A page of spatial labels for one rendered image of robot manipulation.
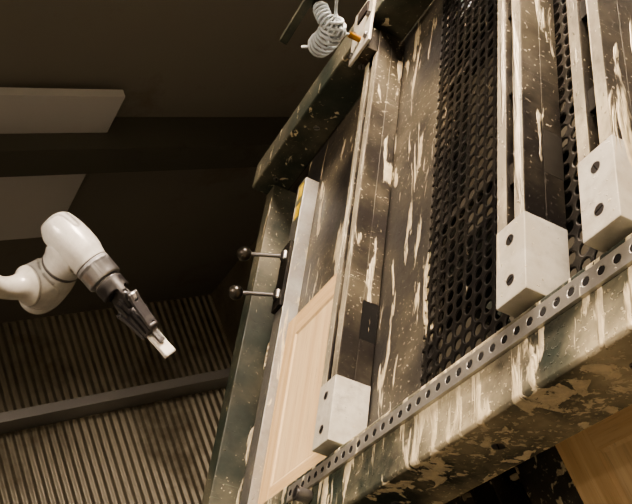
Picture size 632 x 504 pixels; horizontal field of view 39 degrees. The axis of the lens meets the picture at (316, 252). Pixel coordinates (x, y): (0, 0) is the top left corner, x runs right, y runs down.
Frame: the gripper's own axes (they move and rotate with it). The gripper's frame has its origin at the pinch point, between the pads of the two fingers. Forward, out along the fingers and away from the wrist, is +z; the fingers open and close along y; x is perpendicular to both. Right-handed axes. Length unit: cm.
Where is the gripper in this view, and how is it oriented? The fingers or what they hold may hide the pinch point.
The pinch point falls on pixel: (161, 343)
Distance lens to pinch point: 218.7
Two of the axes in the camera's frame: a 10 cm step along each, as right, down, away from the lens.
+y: -4.0, 4.8, 7.8
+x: -6.3, 4.8, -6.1
